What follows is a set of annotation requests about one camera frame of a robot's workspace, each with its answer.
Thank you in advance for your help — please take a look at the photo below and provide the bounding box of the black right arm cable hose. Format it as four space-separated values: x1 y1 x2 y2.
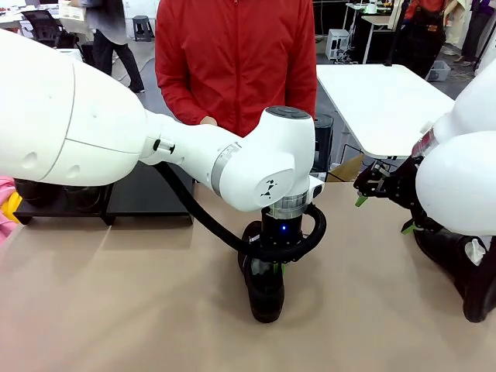
463 267 496 323

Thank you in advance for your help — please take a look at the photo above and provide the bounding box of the white computer case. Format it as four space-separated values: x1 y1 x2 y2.
327 29 352 61

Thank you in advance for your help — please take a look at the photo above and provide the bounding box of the black pole stand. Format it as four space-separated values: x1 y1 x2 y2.
385 0 406 67

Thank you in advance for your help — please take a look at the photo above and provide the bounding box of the person's right forearm red sleeve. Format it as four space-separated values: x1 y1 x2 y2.
157 69 206 125

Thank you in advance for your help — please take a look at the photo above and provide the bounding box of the brown cardboard box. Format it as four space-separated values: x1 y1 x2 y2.
328 153 365 183

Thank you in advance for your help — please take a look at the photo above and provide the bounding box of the white air purifier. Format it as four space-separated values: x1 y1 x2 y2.
57 47 84 62

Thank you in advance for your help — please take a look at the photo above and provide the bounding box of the yellow plastic object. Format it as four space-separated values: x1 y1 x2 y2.
2 191 24 225

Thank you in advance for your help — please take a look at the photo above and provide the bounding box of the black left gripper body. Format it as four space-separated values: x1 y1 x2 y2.
261 207 308 250

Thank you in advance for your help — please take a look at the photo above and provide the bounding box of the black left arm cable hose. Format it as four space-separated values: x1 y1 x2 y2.
154 162 327 261

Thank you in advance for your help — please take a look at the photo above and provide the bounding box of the person in black apron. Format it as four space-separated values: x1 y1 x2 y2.
402 0 446 78

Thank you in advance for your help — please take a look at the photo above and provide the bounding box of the black shoe stand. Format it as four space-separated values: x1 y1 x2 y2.
13 162 195 226

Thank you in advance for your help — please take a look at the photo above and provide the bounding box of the person in red jacket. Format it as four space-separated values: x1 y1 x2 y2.
154 0 318 139

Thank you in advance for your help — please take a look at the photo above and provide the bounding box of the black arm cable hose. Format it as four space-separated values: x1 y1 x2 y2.
154 162 327 261
463 267 496 323

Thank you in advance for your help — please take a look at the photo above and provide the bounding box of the grey plastic stool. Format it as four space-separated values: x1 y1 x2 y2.
133 15 153 42

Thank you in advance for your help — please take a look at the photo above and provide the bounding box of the person in purple top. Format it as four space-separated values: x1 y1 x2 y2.
459 0 496 67

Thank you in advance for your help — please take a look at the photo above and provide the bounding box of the small white table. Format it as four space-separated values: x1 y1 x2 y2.
360 14 392 65

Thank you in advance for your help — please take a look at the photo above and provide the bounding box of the grey plastic bin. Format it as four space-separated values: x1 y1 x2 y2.
425 60 453 82

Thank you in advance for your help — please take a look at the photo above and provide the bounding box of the white crumpled stuffing paper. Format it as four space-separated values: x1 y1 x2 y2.
464 238 487 267

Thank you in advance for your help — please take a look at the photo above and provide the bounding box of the blue-grey plastic stool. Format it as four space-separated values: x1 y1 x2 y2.
312 114 335 174

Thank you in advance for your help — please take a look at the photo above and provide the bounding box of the large white table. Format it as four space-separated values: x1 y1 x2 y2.
315 64 456 160

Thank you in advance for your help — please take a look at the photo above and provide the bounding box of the black office chair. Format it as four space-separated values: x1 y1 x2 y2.
21 9 67 47

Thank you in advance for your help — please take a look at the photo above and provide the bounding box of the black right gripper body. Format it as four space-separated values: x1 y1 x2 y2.
387 157 439 233

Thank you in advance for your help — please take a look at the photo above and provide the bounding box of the person in grey top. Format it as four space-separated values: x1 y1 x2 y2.
79 0 146 94

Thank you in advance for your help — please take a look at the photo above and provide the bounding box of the pink cloth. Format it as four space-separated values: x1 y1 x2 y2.
0 176 20 245

